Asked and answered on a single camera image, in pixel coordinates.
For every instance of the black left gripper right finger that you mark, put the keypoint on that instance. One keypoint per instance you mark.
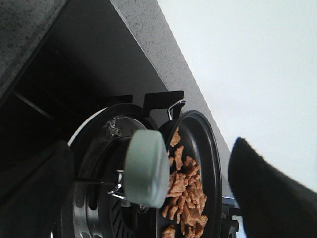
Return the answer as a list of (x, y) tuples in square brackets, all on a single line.
[(272, 204)]

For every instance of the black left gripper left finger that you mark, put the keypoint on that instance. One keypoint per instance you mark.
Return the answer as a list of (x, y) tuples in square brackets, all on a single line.
[(33, 193)]

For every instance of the brown meat pieces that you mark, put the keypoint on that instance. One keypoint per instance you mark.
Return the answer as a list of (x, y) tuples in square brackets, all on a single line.
[(185, 200)]

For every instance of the black frying pan green handle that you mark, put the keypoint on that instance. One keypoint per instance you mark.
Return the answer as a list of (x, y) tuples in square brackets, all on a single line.
[(147, 170)]

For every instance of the black left gas burner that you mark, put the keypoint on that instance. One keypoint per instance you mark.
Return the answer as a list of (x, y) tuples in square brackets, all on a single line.
[(98, 208)]

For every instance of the black glass cooktop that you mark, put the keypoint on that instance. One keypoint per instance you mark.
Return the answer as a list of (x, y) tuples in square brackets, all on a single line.
[(60, 62)]

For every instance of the black left pan support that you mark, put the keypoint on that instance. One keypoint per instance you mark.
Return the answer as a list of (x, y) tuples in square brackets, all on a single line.
[(123, 120)]

